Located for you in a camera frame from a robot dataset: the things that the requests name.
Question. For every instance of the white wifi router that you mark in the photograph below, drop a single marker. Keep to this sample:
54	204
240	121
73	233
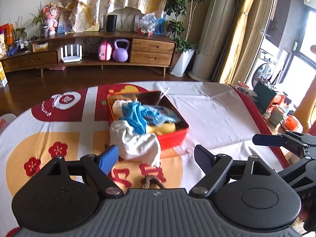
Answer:
71	53

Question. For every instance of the yellow carton box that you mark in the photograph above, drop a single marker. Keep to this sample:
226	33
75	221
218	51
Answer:
3	78

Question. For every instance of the clear plastic bag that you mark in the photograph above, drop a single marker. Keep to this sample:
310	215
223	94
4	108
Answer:
147	25

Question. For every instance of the tall green potted plant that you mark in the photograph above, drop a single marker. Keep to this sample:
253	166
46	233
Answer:
180	14

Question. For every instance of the pink plush doll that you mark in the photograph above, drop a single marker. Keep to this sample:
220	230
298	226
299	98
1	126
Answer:
50	13

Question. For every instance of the cereal box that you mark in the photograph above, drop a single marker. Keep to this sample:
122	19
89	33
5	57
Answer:
3	50

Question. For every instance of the small potted green plant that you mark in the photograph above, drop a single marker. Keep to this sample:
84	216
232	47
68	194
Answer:
40	19

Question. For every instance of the cartoon printed face mask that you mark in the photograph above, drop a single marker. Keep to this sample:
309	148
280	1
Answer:
165	115

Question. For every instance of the blue packaged item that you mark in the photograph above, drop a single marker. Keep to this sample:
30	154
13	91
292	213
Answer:
160	27

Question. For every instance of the purple kettlebell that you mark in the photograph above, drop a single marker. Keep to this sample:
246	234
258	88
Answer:
121	54

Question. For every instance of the yellow curtain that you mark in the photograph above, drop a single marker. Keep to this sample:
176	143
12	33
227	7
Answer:
251	18

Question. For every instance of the pink small bag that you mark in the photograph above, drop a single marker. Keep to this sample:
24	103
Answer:
105	51

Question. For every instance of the wooden TV cabinet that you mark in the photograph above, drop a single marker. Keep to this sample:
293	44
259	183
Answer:
94	48

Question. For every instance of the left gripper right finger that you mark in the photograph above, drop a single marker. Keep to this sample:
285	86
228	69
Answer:
215	167

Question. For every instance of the small flat box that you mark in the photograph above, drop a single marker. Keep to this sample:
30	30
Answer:
39	46

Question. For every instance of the white plant pot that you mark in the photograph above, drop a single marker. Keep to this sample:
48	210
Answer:
181	62

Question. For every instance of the standing air conditioner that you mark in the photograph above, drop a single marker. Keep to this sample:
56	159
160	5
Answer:
215	32

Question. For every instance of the black cylindrical speaker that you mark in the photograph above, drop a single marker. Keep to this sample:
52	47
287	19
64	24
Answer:
111	23

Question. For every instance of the white mesh net bag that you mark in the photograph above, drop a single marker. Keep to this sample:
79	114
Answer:
117	107

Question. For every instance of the white cloth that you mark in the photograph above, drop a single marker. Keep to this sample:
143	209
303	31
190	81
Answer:
133	146

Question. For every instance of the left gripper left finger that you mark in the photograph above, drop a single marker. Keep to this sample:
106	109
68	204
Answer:
96	170

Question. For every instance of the blue rubber glove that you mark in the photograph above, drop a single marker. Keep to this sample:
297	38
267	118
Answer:
140	116

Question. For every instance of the red rectangular tin box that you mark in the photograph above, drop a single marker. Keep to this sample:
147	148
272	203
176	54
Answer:
168	139

